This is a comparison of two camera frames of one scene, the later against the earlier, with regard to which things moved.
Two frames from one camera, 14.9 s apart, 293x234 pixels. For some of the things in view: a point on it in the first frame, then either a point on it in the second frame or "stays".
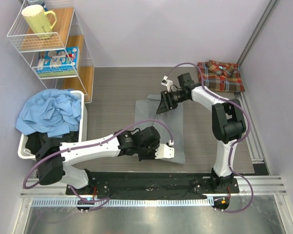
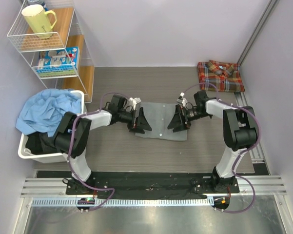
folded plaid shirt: (219, 76) stays
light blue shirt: (55, 112) stays
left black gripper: (152, 156) -> (139, 125)
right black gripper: (166, 103) -> (178, 120)
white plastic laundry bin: (24, 153) stays
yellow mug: (41, 22) stays
